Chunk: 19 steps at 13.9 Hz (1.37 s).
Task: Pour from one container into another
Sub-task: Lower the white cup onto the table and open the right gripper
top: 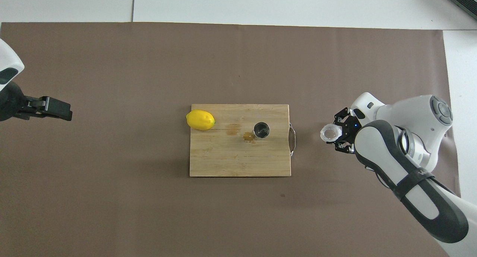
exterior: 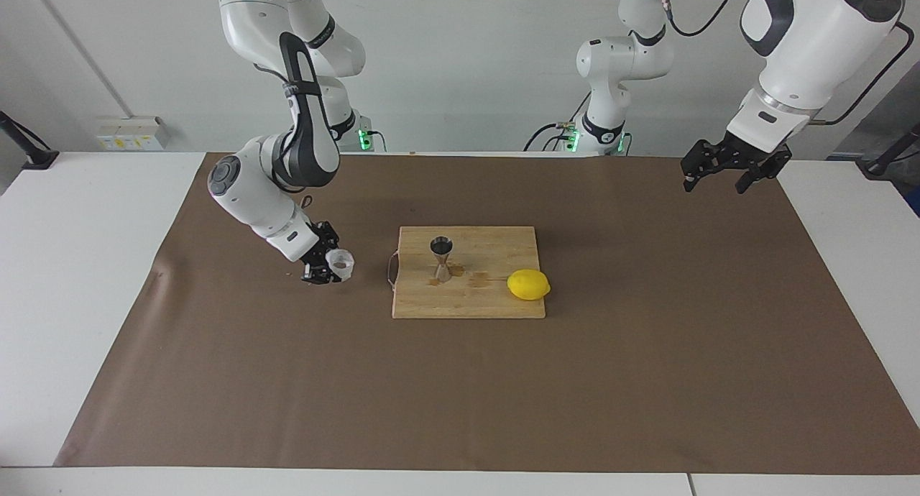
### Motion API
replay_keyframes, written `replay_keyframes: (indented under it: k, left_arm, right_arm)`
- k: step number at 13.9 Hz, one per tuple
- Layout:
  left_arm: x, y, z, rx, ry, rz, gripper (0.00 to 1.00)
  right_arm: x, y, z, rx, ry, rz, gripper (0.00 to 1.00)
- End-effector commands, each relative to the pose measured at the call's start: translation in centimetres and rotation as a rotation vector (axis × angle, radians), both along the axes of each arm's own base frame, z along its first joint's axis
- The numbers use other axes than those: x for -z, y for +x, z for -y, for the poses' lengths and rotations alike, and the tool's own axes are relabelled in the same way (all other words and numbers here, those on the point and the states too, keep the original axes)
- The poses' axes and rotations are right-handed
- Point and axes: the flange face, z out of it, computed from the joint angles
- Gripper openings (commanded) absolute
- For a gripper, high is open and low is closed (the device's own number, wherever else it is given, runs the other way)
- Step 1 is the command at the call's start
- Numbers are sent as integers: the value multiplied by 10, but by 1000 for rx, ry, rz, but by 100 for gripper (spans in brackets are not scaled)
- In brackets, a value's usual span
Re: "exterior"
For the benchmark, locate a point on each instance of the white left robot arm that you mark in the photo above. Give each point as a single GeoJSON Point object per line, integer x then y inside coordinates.
{"type": "Point", "coordinates": [805, 50]}

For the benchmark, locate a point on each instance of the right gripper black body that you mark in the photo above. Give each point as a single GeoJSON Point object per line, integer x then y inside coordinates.
{"type": "Point", "coordinates": [318, 246]}

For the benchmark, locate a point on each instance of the black stand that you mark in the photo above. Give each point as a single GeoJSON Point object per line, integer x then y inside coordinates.
{"type": "Point", "coordinates": [880, 167]}
{"type": "Point", "coordinates": [32, 154]}

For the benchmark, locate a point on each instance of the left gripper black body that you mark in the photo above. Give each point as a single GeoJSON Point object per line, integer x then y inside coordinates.
{"type": "Point", "coordinates": [740, 153]}

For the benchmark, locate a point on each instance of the wooden cutting board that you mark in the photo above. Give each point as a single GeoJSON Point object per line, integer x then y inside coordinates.
{"type": "Point", "coordinates": [467, 302]}

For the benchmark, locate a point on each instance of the brown table mat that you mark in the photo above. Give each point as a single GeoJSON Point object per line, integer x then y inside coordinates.
{"type": "Point", "coordinates": [460, 395]}

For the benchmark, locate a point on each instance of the dark grey panel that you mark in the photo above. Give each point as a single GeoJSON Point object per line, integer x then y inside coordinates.
{"type": "Point", "coordinates": [902, 111]}

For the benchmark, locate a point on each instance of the blue object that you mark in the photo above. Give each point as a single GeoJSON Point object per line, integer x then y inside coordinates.
{"type": "Point", "coordinates": [915, 203]}

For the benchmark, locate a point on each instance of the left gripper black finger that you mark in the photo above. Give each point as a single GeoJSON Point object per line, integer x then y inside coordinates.
{"type": "Point", "coordinates": [697, 159]}
{"type": "Point", "coordinates": [776, 164]}

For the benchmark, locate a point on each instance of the yellow lemon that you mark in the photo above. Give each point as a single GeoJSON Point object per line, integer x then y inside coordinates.
{"type": "Point", "coordinates": [528, 285]}

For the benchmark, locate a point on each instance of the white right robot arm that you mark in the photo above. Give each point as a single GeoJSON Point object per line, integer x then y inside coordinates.
{"type": "Point", "coordinates": [244, 194]}

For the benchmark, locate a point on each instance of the clear plastic cup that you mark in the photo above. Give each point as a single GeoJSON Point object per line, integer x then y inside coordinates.
{"type": "Point", "coordinates": [343, 264]}

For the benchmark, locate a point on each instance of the steel double jigger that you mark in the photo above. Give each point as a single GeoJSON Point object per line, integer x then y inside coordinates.
{"type": "Point", "coordinates": [441, 246]}

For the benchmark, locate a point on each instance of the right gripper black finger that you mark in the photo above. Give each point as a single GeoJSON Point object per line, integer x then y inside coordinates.
{"type": "Point", "coordinates": [333, 236]}
{"type": "Point", "coordinates": [320, 274]}

